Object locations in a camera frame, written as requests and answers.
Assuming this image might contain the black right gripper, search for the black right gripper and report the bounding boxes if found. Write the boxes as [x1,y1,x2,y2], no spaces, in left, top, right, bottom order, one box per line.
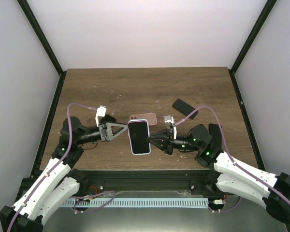
[147,130,201,156]

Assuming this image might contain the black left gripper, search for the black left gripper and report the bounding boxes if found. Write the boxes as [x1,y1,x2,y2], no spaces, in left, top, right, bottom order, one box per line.
[77,121,129,145]

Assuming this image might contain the light blue phone case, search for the light blue phone case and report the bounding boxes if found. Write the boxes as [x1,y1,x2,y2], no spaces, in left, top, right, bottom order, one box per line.
[127,119,152,155]

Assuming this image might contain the purple-edged smartphone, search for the purple-edged smartphone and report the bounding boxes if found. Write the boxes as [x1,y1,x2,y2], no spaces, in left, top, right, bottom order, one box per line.
[128,120,150,154]

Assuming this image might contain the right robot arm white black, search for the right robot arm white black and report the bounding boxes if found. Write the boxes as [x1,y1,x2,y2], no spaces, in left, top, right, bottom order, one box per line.
[147,124,290,224]

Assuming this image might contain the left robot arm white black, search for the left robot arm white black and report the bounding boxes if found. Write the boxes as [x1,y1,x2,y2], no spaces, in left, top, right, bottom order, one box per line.
[0,116,128,232]

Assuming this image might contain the pink phone case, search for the pink phone case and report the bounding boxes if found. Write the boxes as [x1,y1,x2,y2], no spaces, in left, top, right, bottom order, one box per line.
[129,113,157,126]

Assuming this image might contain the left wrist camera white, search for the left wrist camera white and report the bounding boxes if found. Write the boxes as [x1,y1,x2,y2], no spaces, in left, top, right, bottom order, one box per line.
[95,105,107,126]

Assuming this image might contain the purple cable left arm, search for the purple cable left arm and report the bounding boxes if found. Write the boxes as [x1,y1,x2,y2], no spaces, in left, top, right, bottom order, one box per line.
[4,102,116,232]

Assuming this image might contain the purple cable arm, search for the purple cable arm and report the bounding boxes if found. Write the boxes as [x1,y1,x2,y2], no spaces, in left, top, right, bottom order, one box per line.
[174,105,290,217]
[4,102,116,232]

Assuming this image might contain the light blue slotted cable duct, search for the light blue slotted cable duct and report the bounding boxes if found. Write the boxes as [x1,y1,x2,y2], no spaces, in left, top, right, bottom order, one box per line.
[62,198,208,209]

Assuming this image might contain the metal base plate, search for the metal base plate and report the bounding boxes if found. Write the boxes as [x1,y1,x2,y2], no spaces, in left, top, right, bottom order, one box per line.
[43,192,288,232]

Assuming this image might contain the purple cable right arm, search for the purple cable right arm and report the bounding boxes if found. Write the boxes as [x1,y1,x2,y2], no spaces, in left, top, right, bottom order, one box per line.
[174,105,290,217]

